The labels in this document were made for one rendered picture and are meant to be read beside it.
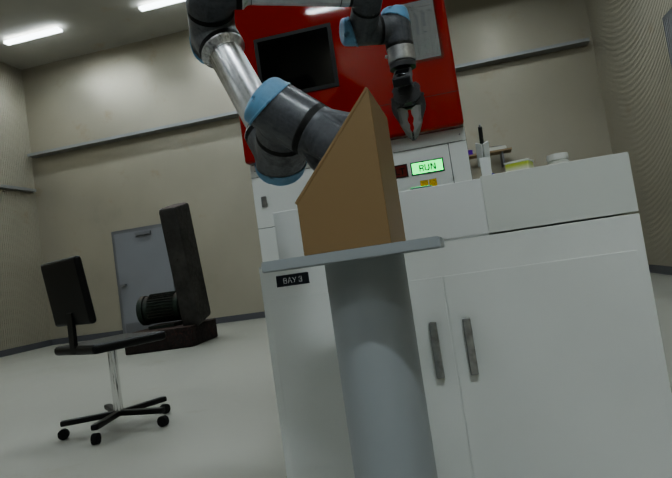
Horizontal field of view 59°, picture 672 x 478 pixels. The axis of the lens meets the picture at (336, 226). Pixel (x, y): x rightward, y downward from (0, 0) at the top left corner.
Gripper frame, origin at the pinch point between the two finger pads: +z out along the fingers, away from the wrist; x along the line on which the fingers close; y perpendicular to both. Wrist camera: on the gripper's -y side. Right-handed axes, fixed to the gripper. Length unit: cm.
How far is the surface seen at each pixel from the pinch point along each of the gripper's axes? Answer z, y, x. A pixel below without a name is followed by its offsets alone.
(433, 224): 24.4, -4.0, -1.8
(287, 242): 23.2, -4.0, 37.0
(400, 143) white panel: -9, 59, 8
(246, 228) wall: -68, 963, 397
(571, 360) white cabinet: 62, -4, -29
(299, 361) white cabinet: 55, -4, 38
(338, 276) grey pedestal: 33, -46, 16
